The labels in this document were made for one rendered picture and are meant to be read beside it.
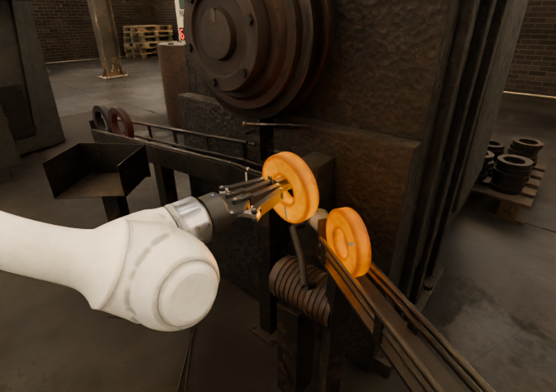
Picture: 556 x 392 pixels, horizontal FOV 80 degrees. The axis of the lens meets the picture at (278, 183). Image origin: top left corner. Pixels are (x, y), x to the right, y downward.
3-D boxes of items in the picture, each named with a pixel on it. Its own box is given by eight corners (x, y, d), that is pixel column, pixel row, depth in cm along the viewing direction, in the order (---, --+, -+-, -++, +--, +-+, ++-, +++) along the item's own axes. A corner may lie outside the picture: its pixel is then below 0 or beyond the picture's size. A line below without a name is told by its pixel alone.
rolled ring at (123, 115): (122, 108, 154) (128, 107, 156) (103, 106, 165) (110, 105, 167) (131, 146, 161) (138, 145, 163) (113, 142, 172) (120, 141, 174)
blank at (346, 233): (344, 271, 82) (332, 274, 81) (333, 209, 83) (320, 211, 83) (378, 279, 67) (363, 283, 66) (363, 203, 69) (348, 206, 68)
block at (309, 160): (311, 216, 111) (315, 149, 100) (332, 224, 107) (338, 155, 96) (292, 230, 104) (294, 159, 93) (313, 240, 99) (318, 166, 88)
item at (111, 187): (119, 283, 161) (79, 142, 129) (172, 285, 160) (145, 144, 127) (95, 317, 143) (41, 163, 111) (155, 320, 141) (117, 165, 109)
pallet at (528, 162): (351, 171, 275) (356, 120, 255) (393, 145, 330) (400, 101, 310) (522, 227, 204) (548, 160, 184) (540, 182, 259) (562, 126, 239)
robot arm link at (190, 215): (189, 265, 56) (219, 249, 59) (179, 220, 52) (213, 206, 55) (167, 239, 62) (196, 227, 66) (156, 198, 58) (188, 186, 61)
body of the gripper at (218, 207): (194, 224, 65) (235, 207, 70) (217, 245, 59) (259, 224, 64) (188, 191, 61) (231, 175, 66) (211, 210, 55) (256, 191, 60)
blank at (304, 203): (269, 145, 76) (256, 150, 74) (316, 157, 64) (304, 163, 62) (277, 206, 82) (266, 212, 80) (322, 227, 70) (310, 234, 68)
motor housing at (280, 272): (289, 359, 126) (292, 244, 101) (341, 396, 113) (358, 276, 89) (267, 384, 117) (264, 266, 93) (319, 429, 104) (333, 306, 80)
